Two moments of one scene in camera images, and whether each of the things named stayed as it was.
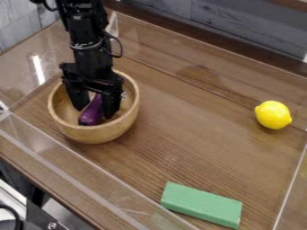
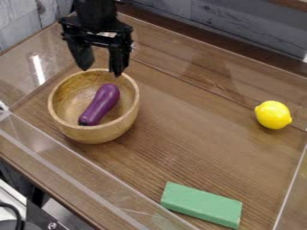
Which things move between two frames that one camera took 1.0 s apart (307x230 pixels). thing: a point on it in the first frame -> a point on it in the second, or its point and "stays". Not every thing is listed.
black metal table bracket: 39,219 stays
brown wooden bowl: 65,115 stays
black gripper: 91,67 -> 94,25
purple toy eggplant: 91,116 stays
